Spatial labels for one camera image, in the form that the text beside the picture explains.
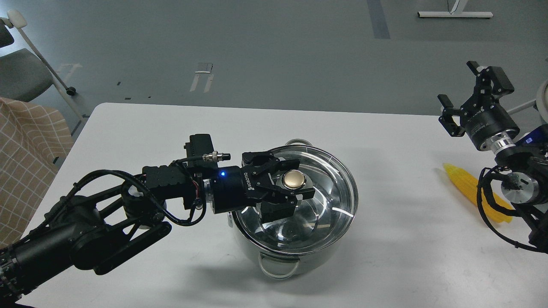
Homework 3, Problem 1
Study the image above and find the white desk leg base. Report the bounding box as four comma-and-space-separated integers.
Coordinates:
417, 0, 494, 19

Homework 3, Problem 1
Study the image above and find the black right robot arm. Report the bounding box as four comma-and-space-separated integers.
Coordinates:
437, 61, 548, 254

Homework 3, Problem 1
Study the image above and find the beige checkered cloth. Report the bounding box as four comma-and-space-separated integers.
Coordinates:
0, 98, 74, 248

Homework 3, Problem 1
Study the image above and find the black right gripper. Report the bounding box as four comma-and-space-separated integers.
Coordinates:
437, 61, 520, 151

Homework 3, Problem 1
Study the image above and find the stainless steel cooking pot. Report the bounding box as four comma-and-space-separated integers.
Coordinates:
228, 139, 358, 280

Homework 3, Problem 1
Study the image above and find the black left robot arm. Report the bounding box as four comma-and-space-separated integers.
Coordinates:
1, 134, 315, 308

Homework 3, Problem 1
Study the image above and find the yellow toy corn cob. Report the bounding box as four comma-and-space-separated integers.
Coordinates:
443, 163, 513, 223

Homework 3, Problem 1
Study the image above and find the white chair at right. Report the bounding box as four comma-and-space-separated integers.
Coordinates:
507, 80, 548, 124

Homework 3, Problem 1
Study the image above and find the glass pot lid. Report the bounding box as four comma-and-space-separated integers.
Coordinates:
232, 144, 358, 258

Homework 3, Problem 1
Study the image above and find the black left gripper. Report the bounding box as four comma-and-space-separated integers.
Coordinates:
207, 151, 315, 223

